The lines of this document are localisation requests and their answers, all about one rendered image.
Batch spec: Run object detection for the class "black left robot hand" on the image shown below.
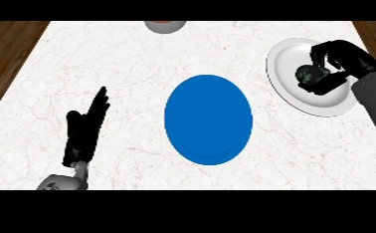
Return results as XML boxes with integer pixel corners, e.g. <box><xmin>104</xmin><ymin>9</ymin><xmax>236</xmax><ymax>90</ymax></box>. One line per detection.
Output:
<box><xmin>62</xmin><ymin>86</ymin><xmax>113</xmax><ymax>168</ymax></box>

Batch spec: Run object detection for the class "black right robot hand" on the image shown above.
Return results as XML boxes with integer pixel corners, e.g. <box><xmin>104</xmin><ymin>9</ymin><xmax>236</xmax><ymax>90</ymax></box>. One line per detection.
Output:
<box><xmin>297</xmin><ymin>39</ymin><xmax>376</xmax><ymax>97</ymax></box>

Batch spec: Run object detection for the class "dark eggplant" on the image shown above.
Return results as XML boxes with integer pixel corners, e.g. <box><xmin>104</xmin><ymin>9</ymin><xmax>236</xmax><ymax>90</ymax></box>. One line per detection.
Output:
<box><xmin>294</xmin><ymin>64</ymin><xmax>332</xmax><ymax>86</ymax></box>

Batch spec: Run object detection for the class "white plate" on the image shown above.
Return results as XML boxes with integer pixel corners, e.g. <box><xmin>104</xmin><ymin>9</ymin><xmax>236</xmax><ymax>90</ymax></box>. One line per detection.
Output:
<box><xmin>264</xmin><ymin>37</ymin><xmax>362</xmax><ymax>117</ymax></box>

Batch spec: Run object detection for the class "blue plate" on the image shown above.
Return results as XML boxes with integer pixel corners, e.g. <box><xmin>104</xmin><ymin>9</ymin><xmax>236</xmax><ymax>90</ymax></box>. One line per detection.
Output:
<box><xmin>164</xmin><ymin>74</ymin><xmax>254</xmax><ymax>166</ymax></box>

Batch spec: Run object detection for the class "grey bowl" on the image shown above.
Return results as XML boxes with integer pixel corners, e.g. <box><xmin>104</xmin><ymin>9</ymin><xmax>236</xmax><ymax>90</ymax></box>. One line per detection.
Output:
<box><xmin>145</xmin><ymin>20</ymin><xmax>189</xmax><ymax>35</ymax></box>

